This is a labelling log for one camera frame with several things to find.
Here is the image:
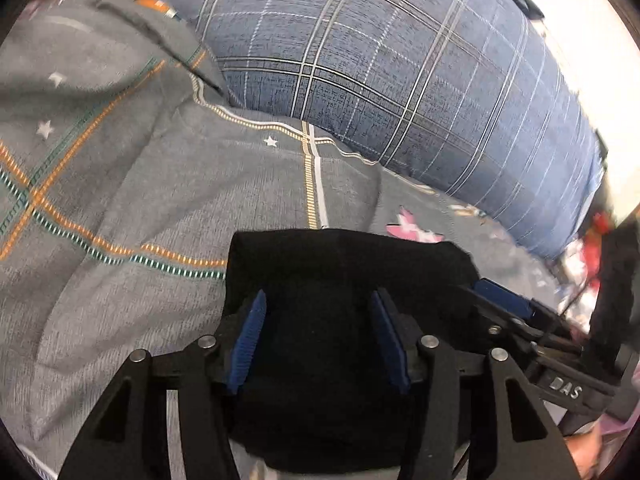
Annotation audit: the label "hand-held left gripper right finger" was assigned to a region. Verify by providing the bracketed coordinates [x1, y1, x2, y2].
[370, 287, 581, 480]

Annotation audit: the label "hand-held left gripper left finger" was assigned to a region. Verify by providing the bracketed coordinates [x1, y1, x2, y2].
[57, 290, 268, 480]

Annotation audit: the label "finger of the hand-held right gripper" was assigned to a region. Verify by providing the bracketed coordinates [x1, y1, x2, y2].
[476, 306, 539, 357]
[457, 279, 567, 334]

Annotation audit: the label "black pants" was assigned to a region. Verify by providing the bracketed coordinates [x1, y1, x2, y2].
[222, 228, 493, 473]

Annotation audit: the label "red cloth item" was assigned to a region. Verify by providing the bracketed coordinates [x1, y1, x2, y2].
[562, 211, 617, 283]

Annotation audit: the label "grey patterned quilt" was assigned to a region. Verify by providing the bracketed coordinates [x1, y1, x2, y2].
[0, 0, 596, 480]

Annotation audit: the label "blue plaid pillow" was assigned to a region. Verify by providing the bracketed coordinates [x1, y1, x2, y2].
[150, 0, 608, 261]

